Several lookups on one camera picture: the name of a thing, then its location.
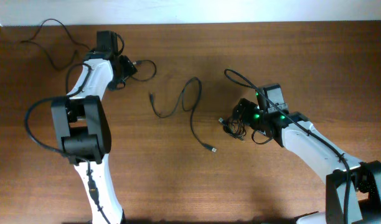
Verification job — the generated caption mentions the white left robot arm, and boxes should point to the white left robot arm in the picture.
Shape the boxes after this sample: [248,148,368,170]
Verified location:
[51,30,137,223]

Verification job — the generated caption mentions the black cable bundle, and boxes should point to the black cable bundle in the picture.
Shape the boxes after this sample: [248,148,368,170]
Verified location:
[218,111,248,142]

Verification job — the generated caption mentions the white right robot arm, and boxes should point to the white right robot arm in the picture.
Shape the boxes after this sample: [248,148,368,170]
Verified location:
[232,84,381,223]

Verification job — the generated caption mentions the black USB cable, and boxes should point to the black USB cable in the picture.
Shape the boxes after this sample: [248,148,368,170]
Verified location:
[148,77,218,153]
[19,18,158,83]

